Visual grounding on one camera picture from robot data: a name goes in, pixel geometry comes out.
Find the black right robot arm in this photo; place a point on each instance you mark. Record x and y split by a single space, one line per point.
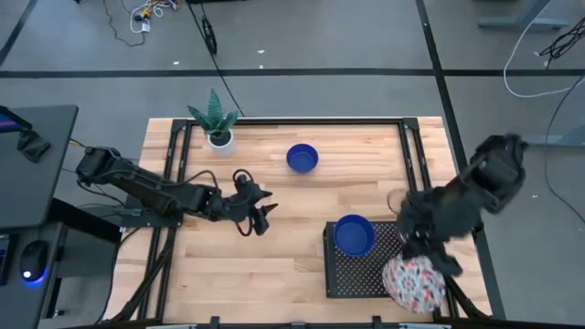
498 169

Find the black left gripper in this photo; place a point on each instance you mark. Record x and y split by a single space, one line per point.
237 205

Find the black computer mouse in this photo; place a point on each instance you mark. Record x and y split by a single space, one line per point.
33 260

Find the small blue bowl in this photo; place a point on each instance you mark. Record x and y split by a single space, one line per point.
301 158
354 235

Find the black aluminium table frame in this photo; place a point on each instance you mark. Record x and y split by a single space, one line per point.
297 121

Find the grey desk foot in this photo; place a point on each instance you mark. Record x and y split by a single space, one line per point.
548 139
521 22

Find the black computer monitor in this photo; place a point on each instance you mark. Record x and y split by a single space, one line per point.
9 123

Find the small black desk object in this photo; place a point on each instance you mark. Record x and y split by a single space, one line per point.
32 146

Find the white plant pot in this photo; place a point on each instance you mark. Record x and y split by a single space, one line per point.
221 151

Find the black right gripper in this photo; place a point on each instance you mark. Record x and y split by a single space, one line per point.
422 247

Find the black desk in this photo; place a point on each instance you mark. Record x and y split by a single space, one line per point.
36 183

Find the green snake plant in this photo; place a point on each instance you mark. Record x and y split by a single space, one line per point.
215 116

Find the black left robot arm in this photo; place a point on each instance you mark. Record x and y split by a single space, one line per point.
146 189

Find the orange grey patterned bowl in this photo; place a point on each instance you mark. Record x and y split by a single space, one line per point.
411 288

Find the black perforated metal rack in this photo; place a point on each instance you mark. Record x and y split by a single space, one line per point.
356 279

